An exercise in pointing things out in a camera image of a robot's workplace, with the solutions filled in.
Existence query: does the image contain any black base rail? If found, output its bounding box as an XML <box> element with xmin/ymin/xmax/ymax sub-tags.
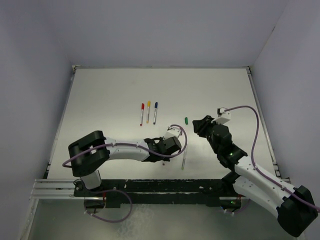
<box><xmin>73</xmin><ymin>173</ymin><xmax>243</xmax><ymax>211</ymax></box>

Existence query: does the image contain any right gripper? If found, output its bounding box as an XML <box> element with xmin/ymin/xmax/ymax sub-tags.
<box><xmin>192</xmin><ymin>115</ymin><xmax>221</xmax><ymax>155</ymax></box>

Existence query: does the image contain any red-ended white marker pen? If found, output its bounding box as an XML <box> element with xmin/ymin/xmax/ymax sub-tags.
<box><xmin>139</xmin><ymin>108</ymin><xmax>145</xmax><ymax>127</ymax></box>

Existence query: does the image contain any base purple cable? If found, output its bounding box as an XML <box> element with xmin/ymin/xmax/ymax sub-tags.
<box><xmin>83</xmin><ymin>188</ymin><xmax>134</xmax><ymax>222</ymax></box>

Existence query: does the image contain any green pen cap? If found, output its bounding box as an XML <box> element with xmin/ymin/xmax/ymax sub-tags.
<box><xmin>184</xmin><ymin>117</ymin><xmax>189</xmax><ymax>125</ymax></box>

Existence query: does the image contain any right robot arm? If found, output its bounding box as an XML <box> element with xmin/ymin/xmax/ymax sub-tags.
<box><xmin>192</xmin><ymin>115</ymin><xmax>318</xmax><ymax>238</ymax></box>

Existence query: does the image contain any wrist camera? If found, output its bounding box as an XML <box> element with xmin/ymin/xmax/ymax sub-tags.
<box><xmin>163</xmin><ymin>126</ymin><xmax>182</xmax><ymax>140</ymax></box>
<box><xmin>211</xmin><ymin>107</ymin><xmax>231</xmax><ymax>125</ymax></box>

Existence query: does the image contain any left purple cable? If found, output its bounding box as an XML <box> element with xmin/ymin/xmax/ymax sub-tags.
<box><xmin>61</xmin><ymin>124</ymin><xmax>188</xmax><ymax>168</ymax></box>

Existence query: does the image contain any aluminium rail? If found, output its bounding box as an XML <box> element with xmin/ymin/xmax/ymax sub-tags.
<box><xmin>30</xmin><ymin>179</ymin><xmax>75</xmax><ymax>200</ymax></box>

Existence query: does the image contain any blue-ended white marker pen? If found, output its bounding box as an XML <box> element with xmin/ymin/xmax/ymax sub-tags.
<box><xmin>152</xmin><ymin>106</ymin><xmax>158</xmax><ymax>125</ymax></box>

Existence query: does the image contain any green-ended white marker pen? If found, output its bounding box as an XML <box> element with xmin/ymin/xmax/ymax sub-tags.
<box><xmin>181</xmin><ymin>147</ymin><xmax>188</xmax><ymax>170</ymax></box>

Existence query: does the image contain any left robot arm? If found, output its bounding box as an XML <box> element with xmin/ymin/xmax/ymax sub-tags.
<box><xmin>62</xmin><ymin>126</ymin><xmax>185</xmax><ymax>196</ymax></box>

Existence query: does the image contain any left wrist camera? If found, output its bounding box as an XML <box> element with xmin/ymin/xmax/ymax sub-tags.
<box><xmin>163</xmin><ymin>126</ymin><xmax>182</xmax><ymax>140</ymax></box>

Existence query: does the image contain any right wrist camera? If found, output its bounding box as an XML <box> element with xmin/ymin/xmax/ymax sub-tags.
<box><xmin>211</xmin><ymin>107</ymin><xmax>231</xmax><ymax>125</ymax></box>

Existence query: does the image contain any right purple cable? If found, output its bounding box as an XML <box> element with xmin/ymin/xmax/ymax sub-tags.
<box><xmin>224</xmin><ymin>106</ymin><xmax>320</xmax><ymax>211</ymax></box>

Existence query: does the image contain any yellow-ended white marker pen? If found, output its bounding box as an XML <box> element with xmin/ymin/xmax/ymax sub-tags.
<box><xmin>146</xmin><ymin>104</ymin><xmax>151</xmax><ymax>124</ymax></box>

